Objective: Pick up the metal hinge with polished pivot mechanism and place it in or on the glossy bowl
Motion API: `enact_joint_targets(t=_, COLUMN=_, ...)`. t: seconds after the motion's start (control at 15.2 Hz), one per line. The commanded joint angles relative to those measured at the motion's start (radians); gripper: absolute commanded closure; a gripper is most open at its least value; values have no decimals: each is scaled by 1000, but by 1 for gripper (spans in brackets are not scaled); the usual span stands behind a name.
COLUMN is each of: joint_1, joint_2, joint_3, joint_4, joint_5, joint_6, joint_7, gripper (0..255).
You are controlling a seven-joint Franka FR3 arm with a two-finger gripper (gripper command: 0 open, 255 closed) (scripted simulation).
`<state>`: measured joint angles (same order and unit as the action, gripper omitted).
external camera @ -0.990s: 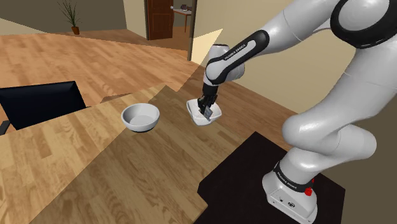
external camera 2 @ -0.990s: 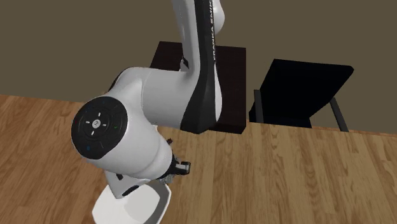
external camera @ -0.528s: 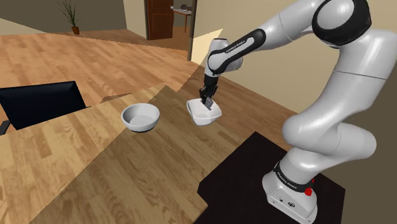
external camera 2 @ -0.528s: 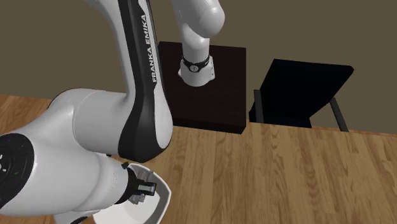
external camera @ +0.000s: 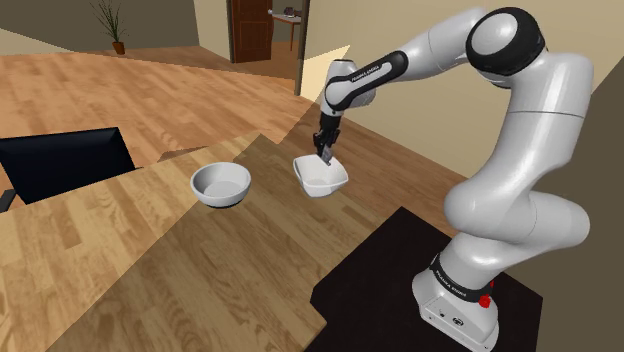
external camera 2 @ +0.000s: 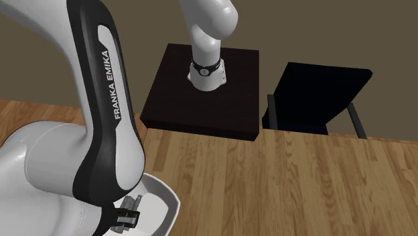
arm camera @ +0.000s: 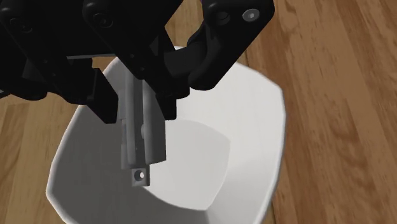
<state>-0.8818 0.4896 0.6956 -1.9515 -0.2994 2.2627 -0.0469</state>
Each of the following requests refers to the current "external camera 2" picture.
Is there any white bowl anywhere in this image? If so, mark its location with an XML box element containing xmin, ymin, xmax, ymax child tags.
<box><xmin>109</xmin><ymin>172</ymin><xmax>181</xmax><ymax>236</ymax></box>

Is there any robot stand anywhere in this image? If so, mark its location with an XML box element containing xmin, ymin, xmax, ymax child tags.
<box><xmin>139</xmin><ymin>43</ymin><xmax>260</xmax><ymax>142</ymax></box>

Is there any black chair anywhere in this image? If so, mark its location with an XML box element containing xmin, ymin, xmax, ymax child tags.
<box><xmin>261</xmin><ymin>61</ymin><xmax>374</xmax><ymax>140</ymax></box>

